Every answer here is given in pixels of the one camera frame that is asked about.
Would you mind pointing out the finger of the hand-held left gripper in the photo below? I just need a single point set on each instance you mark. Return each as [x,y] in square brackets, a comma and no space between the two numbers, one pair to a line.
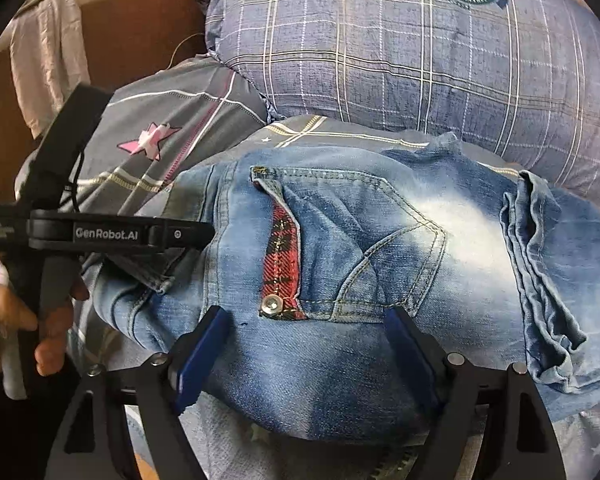
[185,235]

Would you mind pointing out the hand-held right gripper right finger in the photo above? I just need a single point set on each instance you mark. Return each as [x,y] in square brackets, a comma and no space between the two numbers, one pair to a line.
[410,355]

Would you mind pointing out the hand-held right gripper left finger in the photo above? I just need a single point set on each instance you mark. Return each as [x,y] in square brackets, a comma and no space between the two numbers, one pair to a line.
[200,360]

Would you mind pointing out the faded blue denim pants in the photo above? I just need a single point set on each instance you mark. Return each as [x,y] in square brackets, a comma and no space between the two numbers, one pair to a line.
[380,260]

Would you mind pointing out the person's left hand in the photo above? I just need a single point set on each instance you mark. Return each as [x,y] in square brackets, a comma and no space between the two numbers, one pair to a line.
[52,340]

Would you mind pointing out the grey star-print bed sheet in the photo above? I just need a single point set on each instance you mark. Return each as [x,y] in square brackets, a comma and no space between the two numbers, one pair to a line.
[145,110]

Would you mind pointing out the pale hanging towel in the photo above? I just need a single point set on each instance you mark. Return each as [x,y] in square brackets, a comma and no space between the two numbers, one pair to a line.
[45,60]

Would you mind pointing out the brown wooden headboard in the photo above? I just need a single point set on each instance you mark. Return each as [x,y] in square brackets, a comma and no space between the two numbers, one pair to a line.
[130,25]

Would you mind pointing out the blue plaid pillow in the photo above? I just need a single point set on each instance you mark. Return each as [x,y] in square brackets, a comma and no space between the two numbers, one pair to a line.
[405,60]

